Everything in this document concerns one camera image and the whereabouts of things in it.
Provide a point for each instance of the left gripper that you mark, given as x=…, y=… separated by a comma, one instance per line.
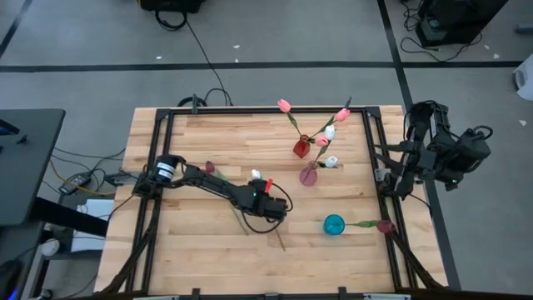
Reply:
x=266, y=206

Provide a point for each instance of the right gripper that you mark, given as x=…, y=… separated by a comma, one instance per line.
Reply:
x=420, y=160

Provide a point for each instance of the white artificial tulip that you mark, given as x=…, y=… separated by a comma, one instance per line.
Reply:
x=332, y=162
x=329, y=132
x=255, y=174

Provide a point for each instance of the pink artificial tulip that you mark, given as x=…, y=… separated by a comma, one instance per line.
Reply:
x=284, y=105
x=342, y=115
x=321, y=141

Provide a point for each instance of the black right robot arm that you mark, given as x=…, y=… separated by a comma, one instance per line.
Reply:
x=458, y=150

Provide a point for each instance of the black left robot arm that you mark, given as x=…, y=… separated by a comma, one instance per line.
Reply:
x=208, y=181

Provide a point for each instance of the purple glass vase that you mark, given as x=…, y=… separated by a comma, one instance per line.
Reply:
x=308, y=177

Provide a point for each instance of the red glass vase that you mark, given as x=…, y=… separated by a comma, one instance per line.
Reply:
x=300, y=149

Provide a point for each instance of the teal glass vase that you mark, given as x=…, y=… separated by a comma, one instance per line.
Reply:
x=334, y=225

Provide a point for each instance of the black equipment case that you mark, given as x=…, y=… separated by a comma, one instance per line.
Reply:
x=458, y=21

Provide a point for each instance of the white plastic object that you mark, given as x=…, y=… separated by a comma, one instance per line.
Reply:
x=525, y=79

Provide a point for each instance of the white box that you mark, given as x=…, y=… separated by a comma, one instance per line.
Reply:
x=100, y=207

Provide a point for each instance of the grey box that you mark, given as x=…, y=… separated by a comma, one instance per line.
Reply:
x=524, y=28

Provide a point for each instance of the black power adapter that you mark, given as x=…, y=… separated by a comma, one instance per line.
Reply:
x=77, y=181

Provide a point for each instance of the white round object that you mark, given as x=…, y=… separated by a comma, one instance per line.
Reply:
x=51, y=247

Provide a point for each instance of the black cabinet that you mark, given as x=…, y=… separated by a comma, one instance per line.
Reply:
x=170, y=4

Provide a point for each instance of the black desk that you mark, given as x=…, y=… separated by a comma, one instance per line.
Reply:
x=29, y=166

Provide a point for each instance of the black device with blue light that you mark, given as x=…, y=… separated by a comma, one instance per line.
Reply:
x=8, y=279

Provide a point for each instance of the black frame bracket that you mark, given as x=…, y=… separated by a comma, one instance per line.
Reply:
x=194, y=104
x=347, y=103

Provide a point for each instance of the black aluminium table frame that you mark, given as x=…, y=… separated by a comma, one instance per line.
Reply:
x=250, y=110

